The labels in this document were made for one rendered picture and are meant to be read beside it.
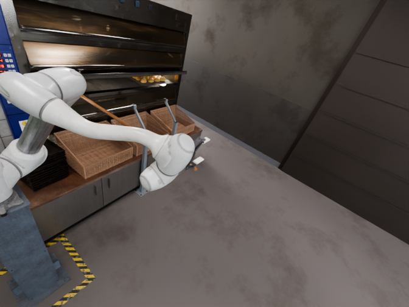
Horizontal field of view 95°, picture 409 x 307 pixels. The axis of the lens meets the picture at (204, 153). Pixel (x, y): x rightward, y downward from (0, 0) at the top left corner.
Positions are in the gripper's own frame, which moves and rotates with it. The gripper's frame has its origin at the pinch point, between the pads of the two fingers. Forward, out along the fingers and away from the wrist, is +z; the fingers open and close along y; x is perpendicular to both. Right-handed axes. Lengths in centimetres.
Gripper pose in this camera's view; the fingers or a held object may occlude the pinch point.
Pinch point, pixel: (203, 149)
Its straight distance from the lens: 105.0
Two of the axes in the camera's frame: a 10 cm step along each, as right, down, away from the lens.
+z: 5.7, -3.4, 7.5
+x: 7.9, 5.0, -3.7
